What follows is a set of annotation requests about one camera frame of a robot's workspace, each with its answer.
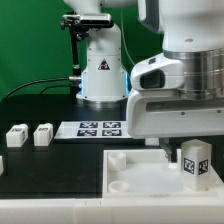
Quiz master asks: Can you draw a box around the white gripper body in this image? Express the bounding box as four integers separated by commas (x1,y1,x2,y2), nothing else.
126,90,224,139

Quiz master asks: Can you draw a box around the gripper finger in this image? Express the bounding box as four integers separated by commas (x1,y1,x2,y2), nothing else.
159,138,172,158

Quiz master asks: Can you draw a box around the white square tabletop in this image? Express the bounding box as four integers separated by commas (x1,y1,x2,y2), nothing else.
102,149,224,198

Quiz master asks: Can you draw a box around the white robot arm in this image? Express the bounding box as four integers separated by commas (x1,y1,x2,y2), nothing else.
64,0,224,139

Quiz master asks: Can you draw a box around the white obstacle fence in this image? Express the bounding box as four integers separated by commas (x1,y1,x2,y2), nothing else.
0,153,224,224

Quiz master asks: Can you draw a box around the white part at left edge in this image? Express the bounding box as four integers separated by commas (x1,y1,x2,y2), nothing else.
0,156,4,176

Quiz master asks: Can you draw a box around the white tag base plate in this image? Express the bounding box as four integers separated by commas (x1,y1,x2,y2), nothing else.
55,121,130,140

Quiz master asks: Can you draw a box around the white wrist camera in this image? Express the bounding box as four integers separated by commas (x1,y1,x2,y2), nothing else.
131,54,184,91

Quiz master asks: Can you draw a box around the black cable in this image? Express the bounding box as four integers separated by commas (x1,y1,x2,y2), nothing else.
0,77,83,101

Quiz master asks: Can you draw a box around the black camera on stand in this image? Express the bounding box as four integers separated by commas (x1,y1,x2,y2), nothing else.
60,13,114,93

